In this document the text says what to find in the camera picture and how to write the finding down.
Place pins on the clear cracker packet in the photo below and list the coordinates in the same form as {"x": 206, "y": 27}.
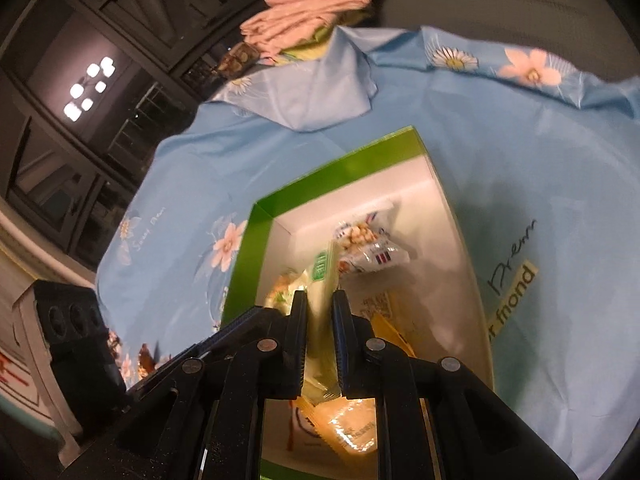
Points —
{"x": 350, "y": 427}

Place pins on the white peanut packet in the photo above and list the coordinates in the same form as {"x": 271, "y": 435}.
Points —
{"x": 362, "y": 240}

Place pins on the white cabinet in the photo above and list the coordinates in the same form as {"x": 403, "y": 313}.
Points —
{"x": 25, "y": 360}

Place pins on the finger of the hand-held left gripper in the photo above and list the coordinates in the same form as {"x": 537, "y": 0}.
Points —
{"x": 225, "y": 332}

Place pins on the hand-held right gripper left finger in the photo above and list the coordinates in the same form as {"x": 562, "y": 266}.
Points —
{"x": 299, "y": 340}

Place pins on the small yellow snack packet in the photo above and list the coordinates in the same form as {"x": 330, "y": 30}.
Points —
{"x": 392, "y": 327}

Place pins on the pale green snack packet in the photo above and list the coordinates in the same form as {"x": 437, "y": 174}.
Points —
{"x": 320, "y": 280}
{"x": 285, "y": 287}

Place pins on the green cardboard box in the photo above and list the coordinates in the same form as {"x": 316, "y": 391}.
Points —
{"x": 350, "y": 160}

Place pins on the dark framed window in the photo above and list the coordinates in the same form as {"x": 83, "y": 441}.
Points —
{"x": 100, "y": 85}

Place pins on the brown patterned pouch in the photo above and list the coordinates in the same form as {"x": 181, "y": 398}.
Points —
{"x": 237, "y": 59}

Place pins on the pink folded cloth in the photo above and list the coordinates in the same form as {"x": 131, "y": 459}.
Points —
{"x": 300, "y": 15}

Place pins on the blue floral bedsheet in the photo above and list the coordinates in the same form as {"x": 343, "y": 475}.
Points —
{"x": 525, "y": 170}

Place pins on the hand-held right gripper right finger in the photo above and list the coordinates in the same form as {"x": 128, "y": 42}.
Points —
{"x": 342, "y": 335}

